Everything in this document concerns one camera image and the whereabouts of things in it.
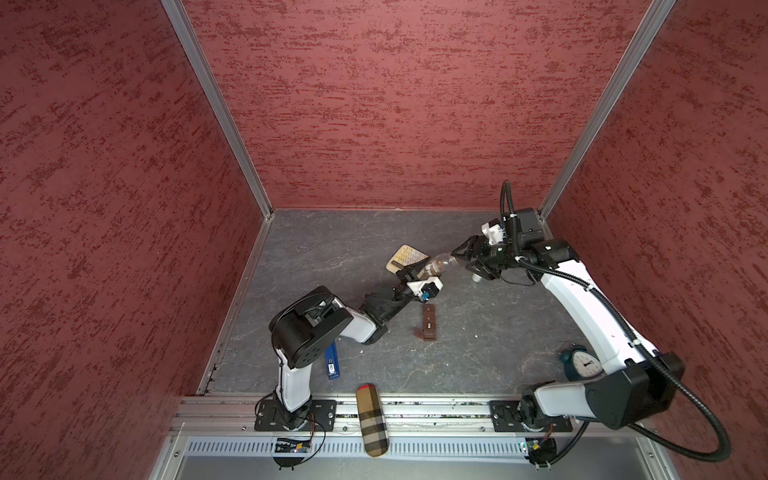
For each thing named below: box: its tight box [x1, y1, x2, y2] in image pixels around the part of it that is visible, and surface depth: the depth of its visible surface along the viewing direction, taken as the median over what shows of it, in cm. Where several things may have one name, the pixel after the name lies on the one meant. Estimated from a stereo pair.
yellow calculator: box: [385, 244, 429, 273], surface depth 108 cm
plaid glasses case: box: [356, 383, 390, 457], surface depth 72 cm
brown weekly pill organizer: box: [413, 304, 437, 341], surface depth 90 cm
